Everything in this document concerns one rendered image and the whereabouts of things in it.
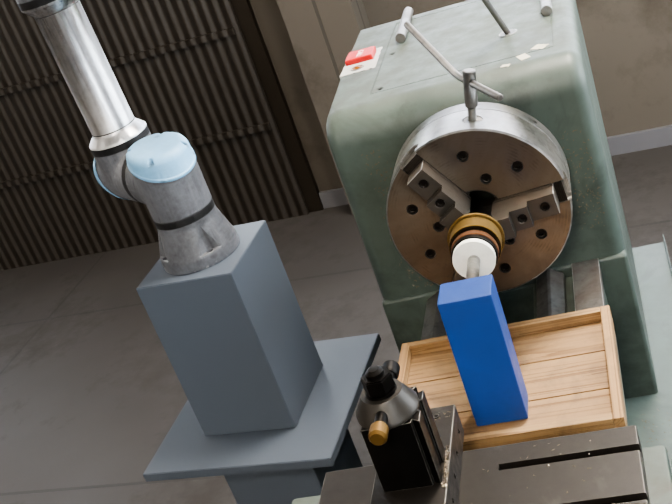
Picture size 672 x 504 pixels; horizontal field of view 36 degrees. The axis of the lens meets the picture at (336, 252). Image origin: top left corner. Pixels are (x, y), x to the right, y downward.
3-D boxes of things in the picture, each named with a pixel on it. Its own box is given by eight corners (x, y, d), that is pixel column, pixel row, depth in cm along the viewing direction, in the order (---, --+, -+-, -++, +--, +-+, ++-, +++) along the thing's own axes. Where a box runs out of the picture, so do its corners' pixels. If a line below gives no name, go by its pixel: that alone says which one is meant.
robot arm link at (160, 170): (171, 228, 184) (141, 160, 178) (136, 218, 194) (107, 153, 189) (224, 196, 189) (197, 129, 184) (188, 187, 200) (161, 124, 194)
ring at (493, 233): (442, 211, 171) (438, 237, 164) (497, 199, 169) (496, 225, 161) (456, 259, 175) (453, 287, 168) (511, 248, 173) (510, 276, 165)
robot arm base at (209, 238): (151, 280, 192) (130, 234, 188) (182, 239, 205) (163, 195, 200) (223, 268, 186) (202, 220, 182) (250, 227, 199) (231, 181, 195)
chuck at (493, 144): (400, 272, 195) (382, 115, 180) (573, 266, 189) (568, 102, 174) (395, 297, 187) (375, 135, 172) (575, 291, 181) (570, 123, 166)
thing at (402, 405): (362, 396, 133) (355, 377, 132) (422, 385, 131) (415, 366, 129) (353, 436, 126) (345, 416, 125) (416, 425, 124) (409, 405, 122)
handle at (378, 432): (375, 424, 126) (370, 409, 125) (393, 421, 125) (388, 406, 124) (370, 448, 122) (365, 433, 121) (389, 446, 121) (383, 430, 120)
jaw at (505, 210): (491, 189, 177) (559, 169, 173) (500, 214, 179) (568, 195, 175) (489, 219, 168) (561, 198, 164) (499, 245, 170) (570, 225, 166)
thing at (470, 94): (482, 136, 174) (478, 69, 169) (471, 139, 173) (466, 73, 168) (476, 132, 176) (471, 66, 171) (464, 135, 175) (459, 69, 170)
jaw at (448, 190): (455, 206, 180) (402, 164, 178) (474, 186, 177) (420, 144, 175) (451, 236, 170) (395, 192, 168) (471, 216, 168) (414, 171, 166)
